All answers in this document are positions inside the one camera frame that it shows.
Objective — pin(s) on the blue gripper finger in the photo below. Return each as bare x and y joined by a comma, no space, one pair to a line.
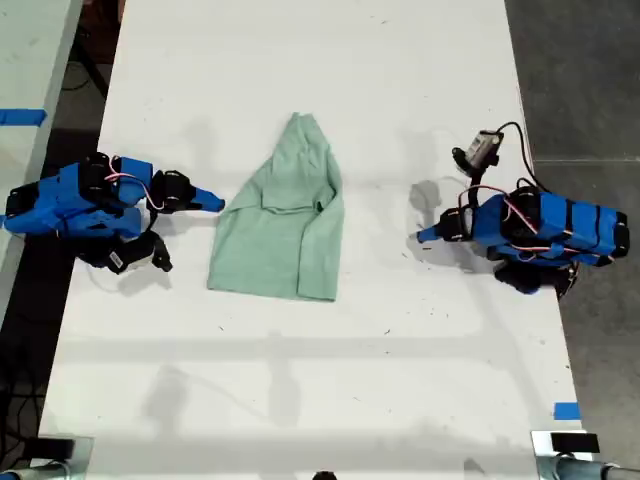
431,233
207,201

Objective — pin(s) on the pale green T-shirt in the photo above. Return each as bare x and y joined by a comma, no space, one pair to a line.
280,240

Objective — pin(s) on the long blue tape strip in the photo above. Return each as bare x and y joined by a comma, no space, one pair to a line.
22,117

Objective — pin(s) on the white side table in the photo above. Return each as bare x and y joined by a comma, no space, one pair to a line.
30,100

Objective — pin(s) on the short blue tape strip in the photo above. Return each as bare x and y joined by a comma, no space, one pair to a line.
567,411

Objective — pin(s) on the small black box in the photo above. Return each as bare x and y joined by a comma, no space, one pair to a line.
574,443
56,448

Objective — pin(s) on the grey metal pipe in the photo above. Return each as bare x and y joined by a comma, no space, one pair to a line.
35,472
590,470

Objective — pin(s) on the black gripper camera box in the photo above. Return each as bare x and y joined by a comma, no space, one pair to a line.
125,255
482,149

